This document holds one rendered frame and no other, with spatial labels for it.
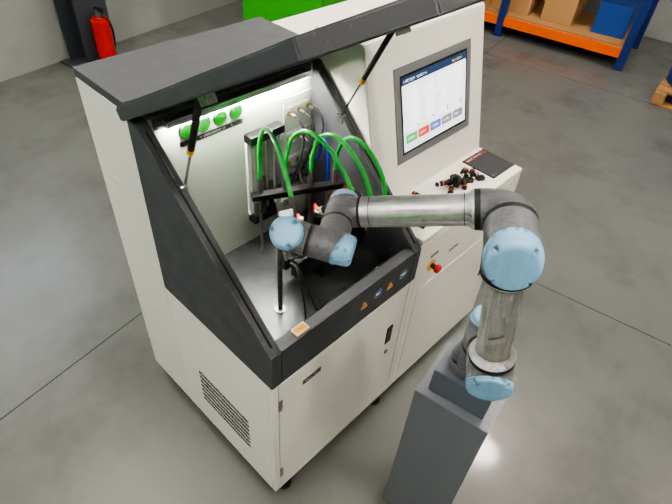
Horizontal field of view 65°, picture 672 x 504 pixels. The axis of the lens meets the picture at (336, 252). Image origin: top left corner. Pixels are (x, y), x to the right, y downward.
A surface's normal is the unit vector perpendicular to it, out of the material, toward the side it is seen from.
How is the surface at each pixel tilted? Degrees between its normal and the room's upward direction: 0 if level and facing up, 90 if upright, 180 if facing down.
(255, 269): 0
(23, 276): 0
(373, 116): 76
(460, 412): 0
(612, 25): 90
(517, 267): 83
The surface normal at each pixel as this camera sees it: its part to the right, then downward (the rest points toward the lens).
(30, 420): 0.06, -0.73
